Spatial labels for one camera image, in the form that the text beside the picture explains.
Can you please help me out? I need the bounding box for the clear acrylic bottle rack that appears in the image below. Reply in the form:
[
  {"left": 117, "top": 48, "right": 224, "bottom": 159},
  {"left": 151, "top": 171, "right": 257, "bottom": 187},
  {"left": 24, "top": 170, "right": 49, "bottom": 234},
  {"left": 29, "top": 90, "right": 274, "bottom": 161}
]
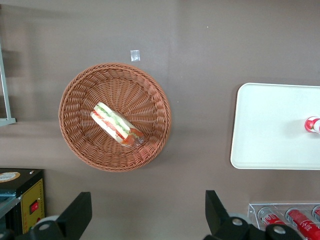
[{"left": 247, "top": 202, "right": 320, "bottom": 240}]

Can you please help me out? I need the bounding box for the cream plastic tray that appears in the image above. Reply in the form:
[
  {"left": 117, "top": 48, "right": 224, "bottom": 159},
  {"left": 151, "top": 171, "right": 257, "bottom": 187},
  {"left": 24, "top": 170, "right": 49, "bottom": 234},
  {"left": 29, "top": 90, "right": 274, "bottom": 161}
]
[{"left": 229, "top": 82, "right": 320, "bottom": 170}]

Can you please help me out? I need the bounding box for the triangle sandwich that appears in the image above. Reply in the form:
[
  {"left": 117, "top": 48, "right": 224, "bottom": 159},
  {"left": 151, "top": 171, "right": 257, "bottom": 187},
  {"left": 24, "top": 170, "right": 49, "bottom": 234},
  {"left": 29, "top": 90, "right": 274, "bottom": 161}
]
[{"left": 90, "top": 101, "right": 145, "bottom": 148}]

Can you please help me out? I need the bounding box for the red white yogurt cup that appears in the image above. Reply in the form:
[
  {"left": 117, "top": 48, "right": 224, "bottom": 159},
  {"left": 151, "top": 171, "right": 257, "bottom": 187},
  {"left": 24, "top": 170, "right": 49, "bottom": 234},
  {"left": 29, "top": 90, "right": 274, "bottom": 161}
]
[{"left": 304, "top": 116, "right": 320, "bottom": 136}]

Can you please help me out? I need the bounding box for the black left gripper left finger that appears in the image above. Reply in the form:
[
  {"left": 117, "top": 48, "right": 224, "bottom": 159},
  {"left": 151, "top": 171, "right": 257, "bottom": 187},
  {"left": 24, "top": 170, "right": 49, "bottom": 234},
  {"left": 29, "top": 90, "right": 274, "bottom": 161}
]
[{"left": 14, "top": 191, "right": 93, "bottom": 240}]

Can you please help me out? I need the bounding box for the round brown wicker basket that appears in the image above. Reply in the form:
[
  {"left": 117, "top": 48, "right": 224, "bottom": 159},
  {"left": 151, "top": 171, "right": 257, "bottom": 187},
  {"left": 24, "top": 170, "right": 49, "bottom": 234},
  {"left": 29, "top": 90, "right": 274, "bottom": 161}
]
[{"left": 58, "top": 62, "right": 173, "bottom": 173}]

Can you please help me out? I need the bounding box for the black appliance with yellow panel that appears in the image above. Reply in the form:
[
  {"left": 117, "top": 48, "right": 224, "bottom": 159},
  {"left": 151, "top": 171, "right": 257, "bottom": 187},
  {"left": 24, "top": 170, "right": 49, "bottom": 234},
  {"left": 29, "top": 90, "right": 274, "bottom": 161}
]
[{"left": 0, "top": 168, "right": 46, "bottom": 235}]

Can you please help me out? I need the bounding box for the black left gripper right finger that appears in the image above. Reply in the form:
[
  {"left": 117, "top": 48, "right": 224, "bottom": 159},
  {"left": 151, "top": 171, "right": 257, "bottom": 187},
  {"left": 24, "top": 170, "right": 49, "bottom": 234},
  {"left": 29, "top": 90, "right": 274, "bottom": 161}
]
[{"left": 203, "top": 190, "right": 306, "bottom": 240}]

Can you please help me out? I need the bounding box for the grey metal wire rack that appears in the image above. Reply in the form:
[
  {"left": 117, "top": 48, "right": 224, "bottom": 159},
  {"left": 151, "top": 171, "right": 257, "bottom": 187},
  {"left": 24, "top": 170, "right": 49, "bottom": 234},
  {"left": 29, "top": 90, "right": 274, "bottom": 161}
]
[{"left": 0, "top": 42, "right": 17, "bottom": 127}]

